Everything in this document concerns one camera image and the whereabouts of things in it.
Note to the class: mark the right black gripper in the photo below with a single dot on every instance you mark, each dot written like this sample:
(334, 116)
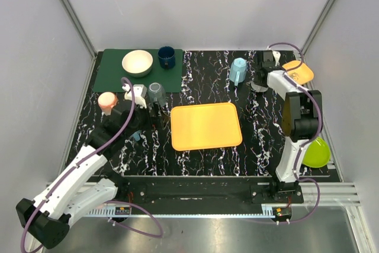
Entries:
(256, 80)

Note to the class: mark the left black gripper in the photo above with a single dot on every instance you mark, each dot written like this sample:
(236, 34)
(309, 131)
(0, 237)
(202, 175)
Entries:
(153, 115)

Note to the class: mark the white footed mug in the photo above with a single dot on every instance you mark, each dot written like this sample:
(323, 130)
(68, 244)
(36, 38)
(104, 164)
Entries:
(258, 88)

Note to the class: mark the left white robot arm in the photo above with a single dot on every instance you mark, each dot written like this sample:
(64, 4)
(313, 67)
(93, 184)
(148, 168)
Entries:
(49, 216)

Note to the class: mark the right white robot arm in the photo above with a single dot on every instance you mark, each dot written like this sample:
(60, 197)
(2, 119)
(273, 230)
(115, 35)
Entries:
(301, 113)

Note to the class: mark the beige mug blue inside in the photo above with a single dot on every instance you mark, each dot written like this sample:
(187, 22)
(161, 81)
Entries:
(137, 136)

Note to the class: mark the clear glass mug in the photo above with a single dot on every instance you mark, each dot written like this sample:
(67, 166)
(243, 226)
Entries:
(157, 94)

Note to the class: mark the pink mug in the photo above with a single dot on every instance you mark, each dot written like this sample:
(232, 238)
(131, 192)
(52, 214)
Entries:
(106, 102)

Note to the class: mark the dark blue mug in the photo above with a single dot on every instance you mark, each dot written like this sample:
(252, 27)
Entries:
(166, 56)

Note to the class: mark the orange square dish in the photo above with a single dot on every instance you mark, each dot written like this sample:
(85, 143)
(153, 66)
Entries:
(301, 75)

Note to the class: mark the orange rectangular tray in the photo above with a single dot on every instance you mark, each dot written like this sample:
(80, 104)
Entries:
(205, 126)

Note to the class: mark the cream bowl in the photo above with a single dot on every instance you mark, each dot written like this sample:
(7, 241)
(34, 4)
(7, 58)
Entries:
(137, 63)

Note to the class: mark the dark green mat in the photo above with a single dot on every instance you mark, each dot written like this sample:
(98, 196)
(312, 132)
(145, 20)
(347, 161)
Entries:
(110, 72)

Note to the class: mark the lime green plate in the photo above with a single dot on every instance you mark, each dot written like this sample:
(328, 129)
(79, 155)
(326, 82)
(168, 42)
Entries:
(317, 154)

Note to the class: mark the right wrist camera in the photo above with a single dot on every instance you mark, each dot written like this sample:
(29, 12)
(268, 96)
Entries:
(275, 56)

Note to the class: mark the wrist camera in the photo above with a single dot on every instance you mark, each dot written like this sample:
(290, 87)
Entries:
(275, 56)
(140, 92)

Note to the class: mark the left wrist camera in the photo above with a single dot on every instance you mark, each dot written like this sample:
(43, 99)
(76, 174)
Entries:
(140, 92)

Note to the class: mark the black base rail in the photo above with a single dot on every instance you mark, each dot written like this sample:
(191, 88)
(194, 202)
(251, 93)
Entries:
(201, 190)

